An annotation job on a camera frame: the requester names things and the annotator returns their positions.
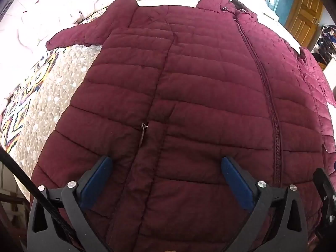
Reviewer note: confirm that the beige dotted quilted bedspread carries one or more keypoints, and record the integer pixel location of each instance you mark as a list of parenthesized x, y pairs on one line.
[(60, 92)]

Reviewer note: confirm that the pale pink comforter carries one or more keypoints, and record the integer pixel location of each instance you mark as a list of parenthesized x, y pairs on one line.
[(39, 13)]

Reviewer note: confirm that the cluttered shelf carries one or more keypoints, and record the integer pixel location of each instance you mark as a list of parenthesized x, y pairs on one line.
[(325, 44)]

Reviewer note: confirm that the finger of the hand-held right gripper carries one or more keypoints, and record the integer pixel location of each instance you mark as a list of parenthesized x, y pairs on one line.
[(326, 197)]

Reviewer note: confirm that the maroon puffer jacket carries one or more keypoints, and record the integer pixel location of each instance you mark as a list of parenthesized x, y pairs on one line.
[(197, 84)]

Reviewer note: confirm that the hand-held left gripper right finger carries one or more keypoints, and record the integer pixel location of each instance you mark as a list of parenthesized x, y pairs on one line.
[(237, 183)]

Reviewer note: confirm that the wooden door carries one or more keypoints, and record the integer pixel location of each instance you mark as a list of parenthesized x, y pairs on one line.
[(302, 18)]

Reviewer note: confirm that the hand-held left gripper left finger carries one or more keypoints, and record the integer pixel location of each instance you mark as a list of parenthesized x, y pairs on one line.
[(95, 181)]

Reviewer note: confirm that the diamond patterned fleece blanket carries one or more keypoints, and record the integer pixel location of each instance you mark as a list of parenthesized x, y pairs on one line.
[(15, 120)]

